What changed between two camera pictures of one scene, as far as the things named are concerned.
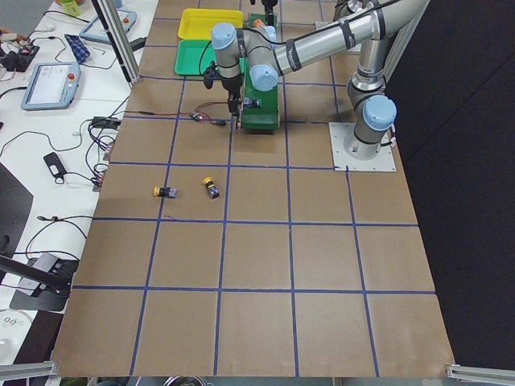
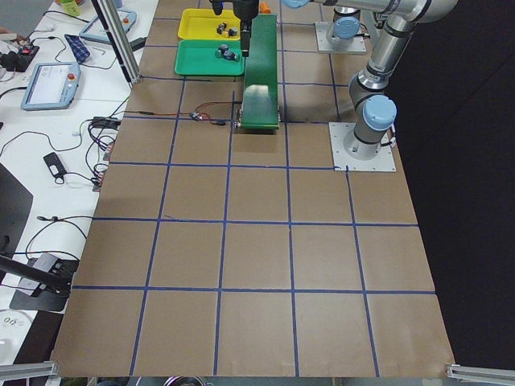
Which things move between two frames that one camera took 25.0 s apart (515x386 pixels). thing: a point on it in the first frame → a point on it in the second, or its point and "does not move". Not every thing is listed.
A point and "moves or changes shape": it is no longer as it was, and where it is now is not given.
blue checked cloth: (80, 51) does not move
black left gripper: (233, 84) → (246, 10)
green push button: (249, 104) moves or changes shape
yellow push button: (213, 191) moves or changes shape
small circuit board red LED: (195, 116) does not move
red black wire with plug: (193, 114) does not move
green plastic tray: (194, 56) does not move
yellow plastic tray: (198, 23) does not move
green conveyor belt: (267, 117) does not move
